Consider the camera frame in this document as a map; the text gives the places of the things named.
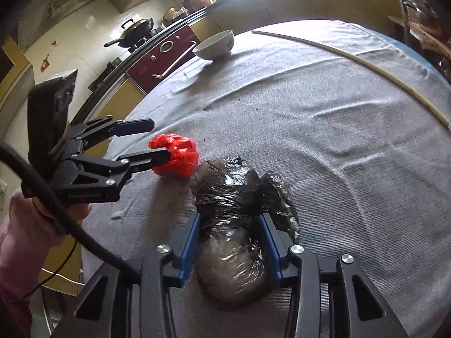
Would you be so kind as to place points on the person's left hand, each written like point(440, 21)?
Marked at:
point(76, 213)

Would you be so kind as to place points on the grey tablecloth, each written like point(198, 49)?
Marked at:
point(317, 148)

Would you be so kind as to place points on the black wok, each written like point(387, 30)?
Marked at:
point(137, 28)

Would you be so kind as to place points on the wall poster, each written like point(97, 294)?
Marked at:
point(67, 0)

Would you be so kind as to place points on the blue under cloth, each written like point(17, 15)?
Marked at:
point(430, 63)

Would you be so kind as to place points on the black gas stove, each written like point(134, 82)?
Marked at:
point(141, 44)

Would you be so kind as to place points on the long pale thin stick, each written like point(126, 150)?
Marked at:
point(352, 56)

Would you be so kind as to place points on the brown clay jar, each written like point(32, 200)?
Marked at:
point(171, 14)

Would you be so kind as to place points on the black plastic bag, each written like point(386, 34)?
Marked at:
point(225, 197)

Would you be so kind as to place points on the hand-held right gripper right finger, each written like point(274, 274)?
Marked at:
point(269, 246)

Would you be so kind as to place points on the white ceramic bowl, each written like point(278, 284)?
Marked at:
point(215, 45)

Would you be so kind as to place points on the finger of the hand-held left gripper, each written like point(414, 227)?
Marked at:
point(116, 126)
point(105, 172)

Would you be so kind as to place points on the dark red oven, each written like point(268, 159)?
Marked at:
point(165, 60)

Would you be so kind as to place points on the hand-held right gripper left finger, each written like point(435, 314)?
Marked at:
point(190, 246)

